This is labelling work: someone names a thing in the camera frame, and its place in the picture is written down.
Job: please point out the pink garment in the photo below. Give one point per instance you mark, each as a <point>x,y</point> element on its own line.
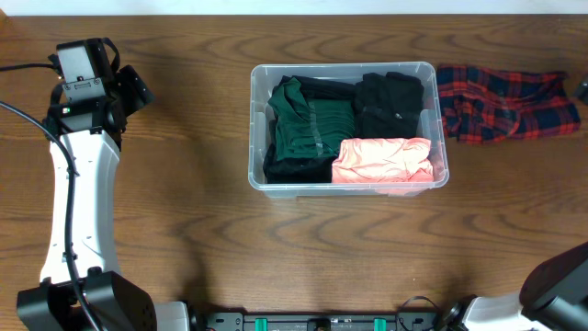
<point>381,160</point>

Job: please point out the large black garment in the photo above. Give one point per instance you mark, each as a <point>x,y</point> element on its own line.
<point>296,171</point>

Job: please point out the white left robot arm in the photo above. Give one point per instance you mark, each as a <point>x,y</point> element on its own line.
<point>81,286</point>

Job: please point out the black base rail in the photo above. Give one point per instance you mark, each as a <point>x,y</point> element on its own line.
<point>406,317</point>

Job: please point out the dark green garment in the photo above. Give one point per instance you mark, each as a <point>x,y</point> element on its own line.
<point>313,117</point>

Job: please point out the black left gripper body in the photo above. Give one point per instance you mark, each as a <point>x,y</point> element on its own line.
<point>126,96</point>

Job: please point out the clear plastic storage bin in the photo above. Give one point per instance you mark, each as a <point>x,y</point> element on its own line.
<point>264,77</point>

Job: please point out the red plaid flannel shirt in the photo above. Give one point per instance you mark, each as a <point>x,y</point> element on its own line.
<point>481,105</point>

